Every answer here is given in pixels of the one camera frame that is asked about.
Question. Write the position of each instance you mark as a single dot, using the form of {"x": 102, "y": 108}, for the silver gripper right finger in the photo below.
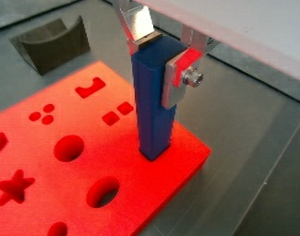
{"x": 182, "y": 71}

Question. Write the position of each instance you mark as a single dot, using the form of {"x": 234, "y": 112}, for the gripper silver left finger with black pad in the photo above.
{"x": 135, "y": 22}

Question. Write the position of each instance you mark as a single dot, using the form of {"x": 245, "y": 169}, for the blue rectangular block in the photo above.
{"x": 154, "y": 119}

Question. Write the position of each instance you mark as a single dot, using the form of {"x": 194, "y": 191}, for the red shape-sorting board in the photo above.
{"x": 74, "y": 178}

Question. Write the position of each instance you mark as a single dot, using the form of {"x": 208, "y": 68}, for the black curved cradle holder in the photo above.
{"x": 50, "y": 45}

